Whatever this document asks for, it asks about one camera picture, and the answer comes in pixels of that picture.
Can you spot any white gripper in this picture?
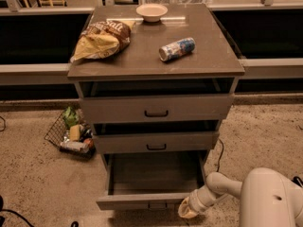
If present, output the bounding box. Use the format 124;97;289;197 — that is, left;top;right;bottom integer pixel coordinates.
178;185;227;218

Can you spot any grey drawer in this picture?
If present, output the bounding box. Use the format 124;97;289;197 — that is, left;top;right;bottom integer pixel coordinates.
80;79;234;123
94;120;219;153
97;150;207;210

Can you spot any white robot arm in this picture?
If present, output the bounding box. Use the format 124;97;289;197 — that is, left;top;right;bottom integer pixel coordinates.
178;167;303;227

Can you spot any grey drawer cabinet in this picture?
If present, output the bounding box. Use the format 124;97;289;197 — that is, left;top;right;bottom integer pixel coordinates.
68;5;244;165

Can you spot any silver lying can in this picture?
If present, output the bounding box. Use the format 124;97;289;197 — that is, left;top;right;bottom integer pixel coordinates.
60;141;89;153

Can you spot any blue white can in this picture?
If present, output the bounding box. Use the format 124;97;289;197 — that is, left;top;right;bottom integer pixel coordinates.
159;37;196;61

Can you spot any yellow brown chip bag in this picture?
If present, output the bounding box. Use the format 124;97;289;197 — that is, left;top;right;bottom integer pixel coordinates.
71;20;135;61

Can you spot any beige bowl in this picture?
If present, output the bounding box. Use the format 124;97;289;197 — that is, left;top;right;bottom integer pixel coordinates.
136;4;168;23

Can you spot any black floor cable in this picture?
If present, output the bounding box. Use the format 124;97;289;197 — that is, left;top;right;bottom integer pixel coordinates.
214;138;303;187

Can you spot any black wire basket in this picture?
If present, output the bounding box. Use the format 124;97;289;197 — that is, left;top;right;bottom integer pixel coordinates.
45;113;96;159

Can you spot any black cable at left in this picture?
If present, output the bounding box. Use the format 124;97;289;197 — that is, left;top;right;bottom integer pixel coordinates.
0;194;80;227

